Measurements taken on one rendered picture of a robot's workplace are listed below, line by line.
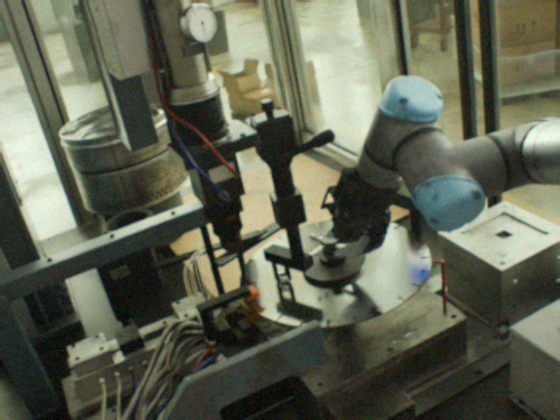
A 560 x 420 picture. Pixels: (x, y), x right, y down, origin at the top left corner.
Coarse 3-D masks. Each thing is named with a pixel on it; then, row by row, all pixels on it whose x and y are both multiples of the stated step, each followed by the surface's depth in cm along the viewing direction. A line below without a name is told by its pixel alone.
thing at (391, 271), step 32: (320, 224) 121; (256, 256) 114; (384, 256) 107; (416, 256) 105; (256, 288) 105; (288, 288) 103; (320, 288) 102; (352, 288) 100; (384, 288) 98; (416, 288) 97; (288, 320) 96; (320, 320) 94; (352, 320) 93
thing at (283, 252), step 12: (288, 240) 98; (300, 240) 98; (264, 252) 103; (276, 252) 102; (288, 252) 101; (300, 252) 98; (288, 264) 100; (300, 264) 98; (312, 264) 100; (276, 276) 103; (288, 276) 104
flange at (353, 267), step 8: (320, 256) 106; (344, 256) 105; (320, 264) 106; (328, 264) 104; (336, 264) 104; (344, 264) 105; (352, 264) 104; (360, 264) 104; (304, 272) 105; (312, 272) 105; (320, 272) 104; (328, 272) 104; (336, 272) 103; (344, 272) 103; (352, 272) 102; (360, 272) 103; (312, 280) 104; (320, 280) 102; (328, 280) 102; (336, 280) 102; (344, 280) 102
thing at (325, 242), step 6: (312, 234) 108; (318, 240) 106; (324, 240) 104; (330, 240) 104; (336, 240) 104; (324, 246) 104; (330, 246) 103; (336, 246) 103; (342, 246) 102; (312, 252) 103; (318, 252) 103; (324, 252) 105; (330, 252) 104
